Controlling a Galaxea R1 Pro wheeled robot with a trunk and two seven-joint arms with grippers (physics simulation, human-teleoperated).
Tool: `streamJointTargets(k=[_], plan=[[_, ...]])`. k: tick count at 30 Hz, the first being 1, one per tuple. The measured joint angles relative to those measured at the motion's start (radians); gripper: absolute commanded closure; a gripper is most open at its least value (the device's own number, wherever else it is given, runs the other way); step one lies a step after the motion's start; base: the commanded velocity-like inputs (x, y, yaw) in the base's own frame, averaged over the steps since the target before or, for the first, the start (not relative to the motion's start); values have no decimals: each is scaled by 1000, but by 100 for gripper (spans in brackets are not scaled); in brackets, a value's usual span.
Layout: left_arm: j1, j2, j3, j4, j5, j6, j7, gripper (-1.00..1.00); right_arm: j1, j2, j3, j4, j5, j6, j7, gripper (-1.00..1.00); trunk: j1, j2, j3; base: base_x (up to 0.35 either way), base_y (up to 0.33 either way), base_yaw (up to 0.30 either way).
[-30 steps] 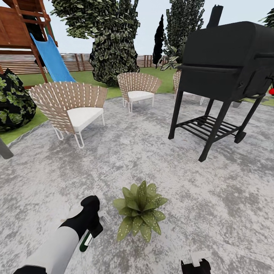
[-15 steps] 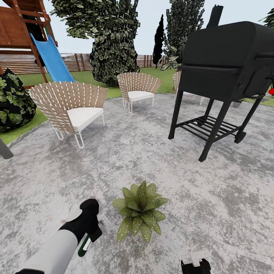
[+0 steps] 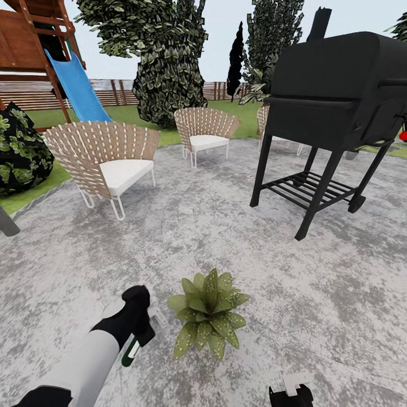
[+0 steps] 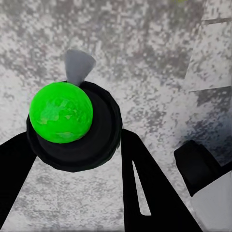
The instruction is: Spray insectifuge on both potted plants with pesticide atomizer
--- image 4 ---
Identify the insectifuge atomizer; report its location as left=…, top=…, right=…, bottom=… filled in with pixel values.
left=27, top=50, right=123, bottom=173

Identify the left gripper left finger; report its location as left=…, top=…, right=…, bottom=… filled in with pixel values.
left=0, top=132, right=37, bottom=230

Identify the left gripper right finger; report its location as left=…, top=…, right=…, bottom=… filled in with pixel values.
left=120, top=129, right=203, bottom=232

